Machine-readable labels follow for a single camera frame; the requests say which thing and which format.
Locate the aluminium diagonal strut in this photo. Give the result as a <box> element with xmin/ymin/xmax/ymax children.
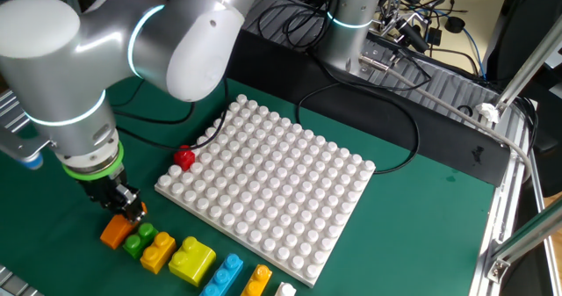
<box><xmin>486</xmin><ymin>207</ymin><xmax>562</xmax><ymax>284</ymax></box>
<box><xmin>495</xmin><ymin>17</ymin><xmax>562</xmax><ymax>112</ymax></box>

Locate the red single-stud block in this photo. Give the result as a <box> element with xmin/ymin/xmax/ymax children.
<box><xmin>173</xmin><ymin>144</ymin><xmax>197</xmax><ymax>172</ymax></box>

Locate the black cable on table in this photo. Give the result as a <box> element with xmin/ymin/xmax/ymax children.
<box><xmin>296</xmin><ymin>81</ymin><xmax>422</xmax><ymax>175</ymax></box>

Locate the blue cable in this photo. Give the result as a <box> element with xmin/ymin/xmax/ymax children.
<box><xmin>463</xmin><ymin>27</ymin><xmax>487</xmax><ymax>80</ymax></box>

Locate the grey braided hose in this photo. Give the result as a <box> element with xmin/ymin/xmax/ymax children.
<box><xmin>359</xmin><ymin>54</ymin><xmax>535</xmax><ymax>178</ymax></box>

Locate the black round puck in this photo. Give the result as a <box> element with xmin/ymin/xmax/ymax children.
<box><xmin>443</xmin><ymin>16</ymin><xmax>466</xmax><ymax>34</ymax></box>

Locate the green table mat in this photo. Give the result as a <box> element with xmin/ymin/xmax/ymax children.
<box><xmin>0</xmin><ymin>76</ymin><xmax>497</xmax><ymax>296</ymax></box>

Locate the white four-stud block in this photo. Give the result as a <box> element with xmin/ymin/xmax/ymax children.
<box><xmin>274</xmin><ymin>281</ymin><xmax>298</xmax><ymax>296</ymax></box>

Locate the yellow four-stud block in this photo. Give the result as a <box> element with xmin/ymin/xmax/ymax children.
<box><xmin>240</xmin><ymin>264</ymin><xmax>273</xmax><ymax>296</ymax></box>

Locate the white studded baseplate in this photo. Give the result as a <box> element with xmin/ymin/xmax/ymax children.
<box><xmin>154</xmin><ymin>93</ymin><xmax>378</xmax><ymax>289</ymax></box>

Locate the aluminium table frame rail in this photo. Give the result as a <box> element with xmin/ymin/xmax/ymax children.
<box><xmin>468</xmin><ymin>100</ymin><xmax>561</xmax><ymax>296</ymax></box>
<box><xmin>0</xmin><ymin>89</ymin><xmax>27</xmax><ymax>146</ymax></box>

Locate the lime yellow large block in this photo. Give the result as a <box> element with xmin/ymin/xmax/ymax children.
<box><xmin>168</xmin><ymin>235</ymin><xmax>217</xmax><ymax>288</ymax></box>

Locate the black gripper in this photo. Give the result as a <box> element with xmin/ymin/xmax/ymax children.
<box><xmin>78</xmin><ymin>168</ymin><xmax>148</xmax><ymax>224</ymax></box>

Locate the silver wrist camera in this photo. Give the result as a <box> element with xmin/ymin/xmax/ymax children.
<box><xmin>0</xmin><ymin>124</ymin><xmax>45</xmax><ymax>170</ymax></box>

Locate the orange curved block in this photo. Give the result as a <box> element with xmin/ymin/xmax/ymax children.
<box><xmin>99</xmin><ymin>201</ymin><xmax>148</xmax><ymax>250</ymax></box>

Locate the light blue three-stud block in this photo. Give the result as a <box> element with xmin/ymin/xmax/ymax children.
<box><xmin>198</xmin><ymin>253</ymin><xmax>245</xmax><ymax>296</ymax></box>

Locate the black camera on stand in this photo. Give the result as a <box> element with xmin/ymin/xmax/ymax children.
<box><xmin>393</xmin><ymin>17</ymin><xmax>430</xmax><ymax>54</ymax></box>

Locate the yellow two-stud block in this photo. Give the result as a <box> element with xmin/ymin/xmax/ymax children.
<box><xmin>140</xmin><ymin>231</ymin><xmax>177</xmax><ymax>275</ymax></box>

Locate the white crumpled tape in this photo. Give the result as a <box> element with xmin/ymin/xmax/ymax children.
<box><xmin>475</xmin><ymin>102</ymin><xmax>501</xmax><ymax>125</ymax></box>

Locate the green two-stud block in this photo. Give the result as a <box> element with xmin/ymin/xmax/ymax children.
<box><xmin>122</xmin><ymin>222</ymin><xmax>160</xmax><ymax>260</ymax></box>

